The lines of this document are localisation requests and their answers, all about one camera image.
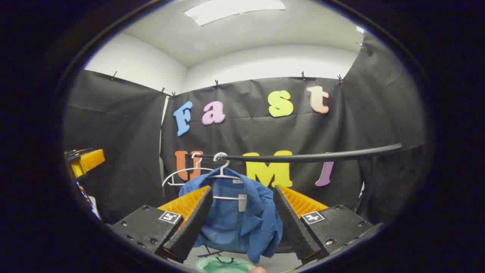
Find large ceiling light panel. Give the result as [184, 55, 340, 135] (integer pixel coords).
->
[184, 0, 286, 26]

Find white clothes hanger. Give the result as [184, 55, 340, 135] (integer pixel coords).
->
[162, 153, 214, 187]
[208, 152, 247, 201]

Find black clothes rack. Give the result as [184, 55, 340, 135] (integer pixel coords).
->
[186, 143, 403, 258]

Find green laundry hamper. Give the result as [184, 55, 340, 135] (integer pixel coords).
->
[196, 256, 256, 273]

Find blue shirt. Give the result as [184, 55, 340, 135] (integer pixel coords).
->
[179, 168, 283, 264]

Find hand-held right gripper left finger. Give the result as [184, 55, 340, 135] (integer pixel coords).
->
[107, 185, 213, 264]

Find black backdrop cloth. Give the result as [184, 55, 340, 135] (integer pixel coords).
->
[63, 32, 427, 228]

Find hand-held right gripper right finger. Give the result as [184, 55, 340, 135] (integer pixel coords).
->
[273, 185, 384, 265]

